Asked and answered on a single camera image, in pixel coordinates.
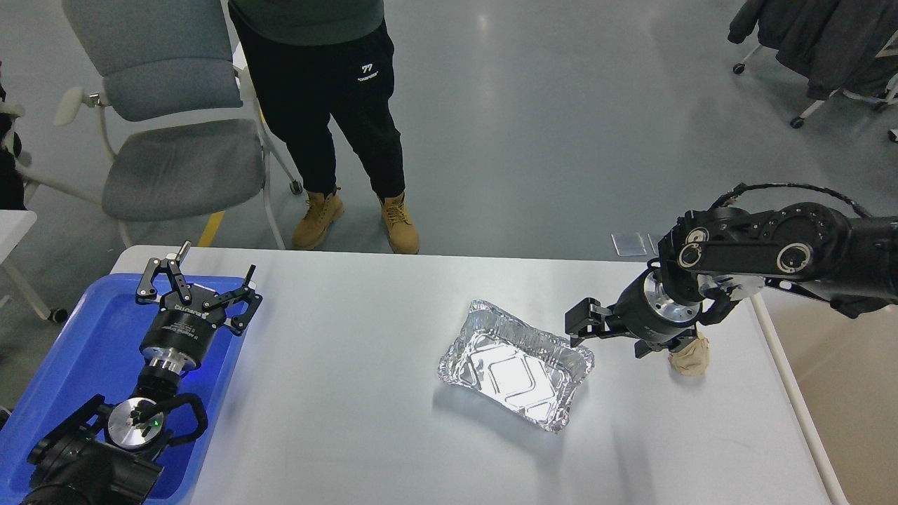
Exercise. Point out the person in black trousers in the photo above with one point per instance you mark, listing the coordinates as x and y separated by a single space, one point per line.
313 61

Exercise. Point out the tan boot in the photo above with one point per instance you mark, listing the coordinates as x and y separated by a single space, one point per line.
400 229
322 210

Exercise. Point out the chair with dark jackets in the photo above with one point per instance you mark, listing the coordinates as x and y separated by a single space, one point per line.
838 46

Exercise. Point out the left tan boot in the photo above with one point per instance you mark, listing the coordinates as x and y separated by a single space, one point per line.
322 210

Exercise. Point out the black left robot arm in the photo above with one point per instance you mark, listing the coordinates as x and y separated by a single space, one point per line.
108 453

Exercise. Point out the blue plastic tray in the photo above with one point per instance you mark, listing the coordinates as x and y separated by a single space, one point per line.
97 352

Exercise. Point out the left floor plate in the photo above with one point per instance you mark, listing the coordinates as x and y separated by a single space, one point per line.
629 244

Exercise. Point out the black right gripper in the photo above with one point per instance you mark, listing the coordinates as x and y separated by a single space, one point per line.
645 309

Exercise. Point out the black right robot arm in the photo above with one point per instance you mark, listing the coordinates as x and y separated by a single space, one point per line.
711 260

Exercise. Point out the right tan boot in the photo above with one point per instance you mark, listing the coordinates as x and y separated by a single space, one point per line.
400 229

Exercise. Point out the crumpled beige paper ball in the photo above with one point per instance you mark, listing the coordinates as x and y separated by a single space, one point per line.
694 359

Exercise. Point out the aluminium foil tray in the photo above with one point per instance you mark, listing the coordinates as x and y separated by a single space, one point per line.
528 371

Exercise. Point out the grey office chair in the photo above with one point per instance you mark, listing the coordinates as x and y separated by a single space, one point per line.
159 58

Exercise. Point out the white plastic bin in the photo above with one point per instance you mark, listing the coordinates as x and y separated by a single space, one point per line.
841 376

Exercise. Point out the white chair at left edge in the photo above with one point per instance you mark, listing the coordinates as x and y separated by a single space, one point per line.
19 180

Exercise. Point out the floor plate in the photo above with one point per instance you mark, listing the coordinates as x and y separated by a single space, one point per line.
654 240
629 244

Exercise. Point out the right floor plate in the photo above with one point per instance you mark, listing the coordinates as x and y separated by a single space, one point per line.
654 240

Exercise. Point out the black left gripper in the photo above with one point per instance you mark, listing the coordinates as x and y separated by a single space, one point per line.
179 324

